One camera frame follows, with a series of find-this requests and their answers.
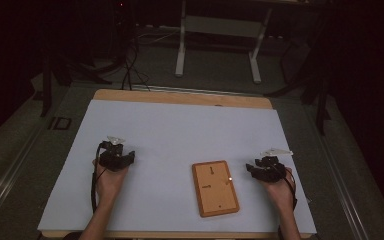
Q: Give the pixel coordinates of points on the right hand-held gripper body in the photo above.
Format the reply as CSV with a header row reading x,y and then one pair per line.
x,y
270,168

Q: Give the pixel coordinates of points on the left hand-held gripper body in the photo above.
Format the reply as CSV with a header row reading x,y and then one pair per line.
x,y
111,156

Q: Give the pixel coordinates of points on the person's left hand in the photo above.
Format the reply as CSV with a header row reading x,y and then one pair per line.
x,y
108,181

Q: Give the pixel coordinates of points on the person's right hand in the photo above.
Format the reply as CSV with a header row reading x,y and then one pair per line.
x,y
280,193

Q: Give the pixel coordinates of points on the small shiny metal piece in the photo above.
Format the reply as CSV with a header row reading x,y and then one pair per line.
x,y
230,179

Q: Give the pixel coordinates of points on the wooden tray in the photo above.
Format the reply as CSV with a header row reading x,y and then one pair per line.
x,y
218,196

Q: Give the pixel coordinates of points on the white table sheet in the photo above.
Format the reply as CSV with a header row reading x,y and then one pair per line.
x,y
180,140

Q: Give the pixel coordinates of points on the wooden table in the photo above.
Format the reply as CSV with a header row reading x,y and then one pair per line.
x,y
180,97

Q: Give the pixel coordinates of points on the black stand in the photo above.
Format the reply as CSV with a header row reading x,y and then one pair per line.
x,y
313,86
48,86

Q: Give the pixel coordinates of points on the white metal stand frame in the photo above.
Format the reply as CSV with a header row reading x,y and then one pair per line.
x,y
220,28

